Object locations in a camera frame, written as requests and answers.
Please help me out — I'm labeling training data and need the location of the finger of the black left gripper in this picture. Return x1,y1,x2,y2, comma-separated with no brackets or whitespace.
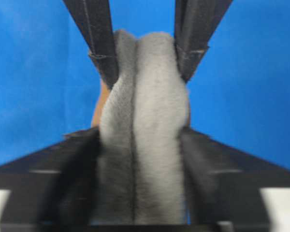
174,0,232,83
63,0,118,90

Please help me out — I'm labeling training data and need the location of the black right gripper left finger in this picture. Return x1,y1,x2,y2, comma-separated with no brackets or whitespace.
0,127,101,226

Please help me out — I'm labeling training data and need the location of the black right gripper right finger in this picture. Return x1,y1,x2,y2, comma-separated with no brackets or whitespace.
180,127,290,226

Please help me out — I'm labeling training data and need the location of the blue table cloth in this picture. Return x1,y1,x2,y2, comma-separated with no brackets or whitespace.
0,0,290,168

